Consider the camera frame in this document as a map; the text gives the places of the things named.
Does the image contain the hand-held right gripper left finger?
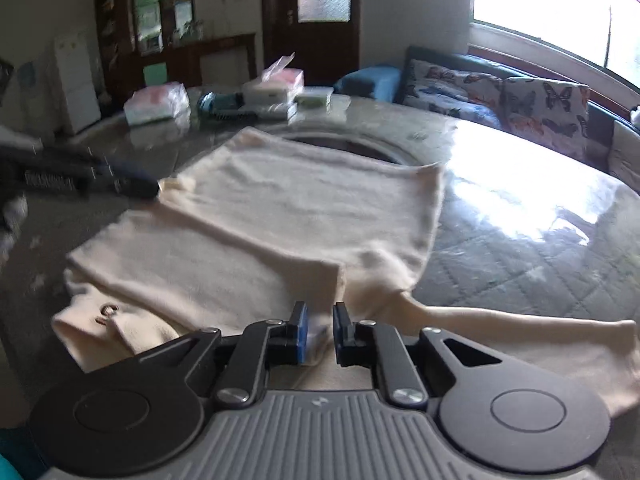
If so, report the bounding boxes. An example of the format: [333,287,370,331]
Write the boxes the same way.
[134,302,308,408]

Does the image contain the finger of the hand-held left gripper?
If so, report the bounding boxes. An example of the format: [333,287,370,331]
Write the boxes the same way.
[92,160,160,200]

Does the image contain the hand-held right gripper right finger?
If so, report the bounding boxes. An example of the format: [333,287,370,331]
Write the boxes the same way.
[333,302,503,406]

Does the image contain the cream garment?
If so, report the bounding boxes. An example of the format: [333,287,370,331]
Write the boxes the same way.
[52,127,640,418]

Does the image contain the soft pink tissue pack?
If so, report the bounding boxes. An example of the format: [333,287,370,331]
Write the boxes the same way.
[124,82,191,126]

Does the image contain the white refrigerator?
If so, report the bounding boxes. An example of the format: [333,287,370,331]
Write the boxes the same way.
[54,35,101,136]

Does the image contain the teal and black gadget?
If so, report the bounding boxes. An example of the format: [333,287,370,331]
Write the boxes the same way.
[197,91,256,121]

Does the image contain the dark wooden sideboard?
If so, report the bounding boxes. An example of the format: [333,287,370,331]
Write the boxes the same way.
[165,32,258,90]

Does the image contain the tall wooden display cabinet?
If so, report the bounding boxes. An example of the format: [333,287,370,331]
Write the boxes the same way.
[94,0,201,96]

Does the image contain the pink and white tissue box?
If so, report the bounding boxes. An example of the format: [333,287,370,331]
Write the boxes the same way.
[242,52,306,106]

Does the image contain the black round cooktop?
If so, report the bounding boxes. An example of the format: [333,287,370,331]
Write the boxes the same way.
[280,132,416,163]

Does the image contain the small clear lidded box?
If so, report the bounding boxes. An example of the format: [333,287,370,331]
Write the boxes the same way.
[295,86,335,109]

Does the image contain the dark wooden door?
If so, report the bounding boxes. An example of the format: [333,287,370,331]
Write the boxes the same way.
[262,0,361,86]

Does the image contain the blue sofa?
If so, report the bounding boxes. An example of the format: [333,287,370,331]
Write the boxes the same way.
[335,45,640,191]

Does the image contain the grey cushion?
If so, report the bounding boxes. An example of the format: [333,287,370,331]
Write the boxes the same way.
[607,120,640,191]

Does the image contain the window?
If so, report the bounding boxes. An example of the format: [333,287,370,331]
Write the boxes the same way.
[470,0,640,81]

